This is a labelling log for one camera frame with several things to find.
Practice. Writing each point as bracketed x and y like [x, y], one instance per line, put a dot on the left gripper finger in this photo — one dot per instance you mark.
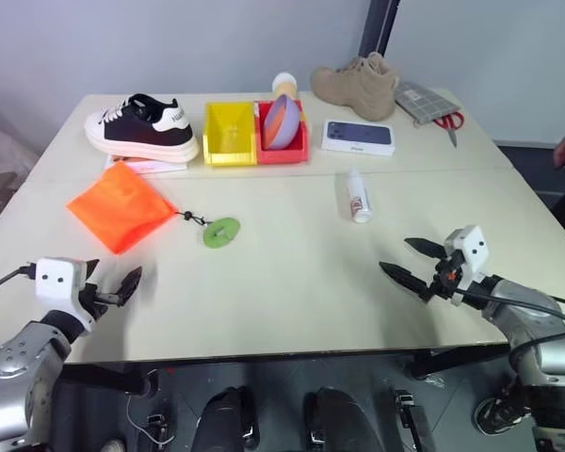
[91, 268]
[129, 285]

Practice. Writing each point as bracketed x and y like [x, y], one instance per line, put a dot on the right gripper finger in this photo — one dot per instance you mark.
[405, 278]
[424, 246]

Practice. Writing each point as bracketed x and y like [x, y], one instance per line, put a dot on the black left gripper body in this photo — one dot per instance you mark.
[96, 299]

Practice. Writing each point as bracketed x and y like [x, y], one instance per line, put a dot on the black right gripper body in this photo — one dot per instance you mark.
[447, 278]

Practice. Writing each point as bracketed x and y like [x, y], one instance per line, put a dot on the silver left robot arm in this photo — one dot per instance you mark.
[19, 358]

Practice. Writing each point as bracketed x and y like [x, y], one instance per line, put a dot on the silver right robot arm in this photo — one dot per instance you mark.
[522, 301]

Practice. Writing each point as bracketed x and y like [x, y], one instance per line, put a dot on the white bottle with red label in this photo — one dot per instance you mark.
[359, 195]

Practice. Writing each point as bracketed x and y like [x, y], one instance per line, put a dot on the green round disc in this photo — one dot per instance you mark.
[221, 231]

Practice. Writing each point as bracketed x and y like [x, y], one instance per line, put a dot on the white and pink booklet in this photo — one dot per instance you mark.
[150, 166]

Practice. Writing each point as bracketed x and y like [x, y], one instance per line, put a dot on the white smartphone box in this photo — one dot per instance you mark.
[357, 134]

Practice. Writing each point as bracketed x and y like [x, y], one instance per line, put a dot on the black floor clamp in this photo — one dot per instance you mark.
[412, 416]

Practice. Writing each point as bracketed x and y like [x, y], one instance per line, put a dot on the grey plaid pouch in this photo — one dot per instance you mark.
[424, 101]

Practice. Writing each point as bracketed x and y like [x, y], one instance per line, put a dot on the black and white sneaker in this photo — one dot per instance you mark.
[136, 129]

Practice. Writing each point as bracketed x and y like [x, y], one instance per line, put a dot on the dark rounded shape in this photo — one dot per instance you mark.
[226, 419]
[339, 419]

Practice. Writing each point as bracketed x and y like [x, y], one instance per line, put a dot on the red plastic bin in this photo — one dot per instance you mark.
[282, 154]

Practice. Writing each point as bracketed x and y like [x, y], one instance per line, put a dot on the tan suede boot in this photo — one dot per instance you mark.
[353, 89]

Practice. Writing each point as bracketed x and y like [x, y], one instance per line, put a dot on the yellow plastic bin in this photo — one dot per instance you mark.
[228, 134]

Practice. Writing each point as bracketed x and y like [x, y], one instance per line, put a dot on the purple bowl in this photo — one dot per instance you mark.
[285, 115]

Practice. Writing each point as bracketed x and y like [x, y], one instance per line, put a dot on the beige cylinder with white cap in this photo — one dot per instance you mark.
[285, 85]

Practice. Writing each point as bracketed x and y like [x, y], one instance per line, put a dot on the dark vertical pillar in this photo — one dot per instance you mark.
[379, 26]

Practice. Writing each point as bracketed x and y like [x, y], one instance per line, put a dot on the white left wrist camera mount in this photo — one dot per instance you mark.
[56, 282]

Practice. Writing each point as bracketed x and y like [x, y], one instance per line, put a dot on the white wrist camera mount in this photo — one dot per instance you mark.
[56, 282]
[471, 247]

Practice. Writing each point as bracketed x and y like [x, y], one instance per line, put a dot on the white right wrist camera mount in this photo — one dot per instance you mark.
[471, 247]

